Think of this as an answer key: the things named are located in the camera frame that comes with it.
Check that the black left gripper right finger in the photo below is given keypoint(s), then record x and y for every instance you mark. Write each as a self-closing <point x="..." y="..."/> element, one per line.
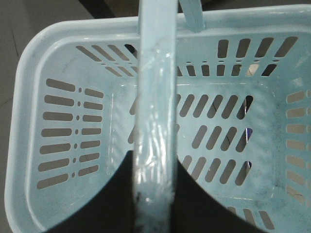
<point x="195" y="211"/>

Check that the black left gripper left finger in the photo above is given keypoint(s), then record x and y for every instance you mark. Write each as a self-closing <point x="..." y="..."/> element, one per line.
<point x="110" y="210"/>

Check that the light blue plastic basket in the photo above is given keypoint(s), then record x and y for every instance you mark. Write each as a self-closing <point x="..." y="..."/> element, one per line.
<point x="227" y="93"/>

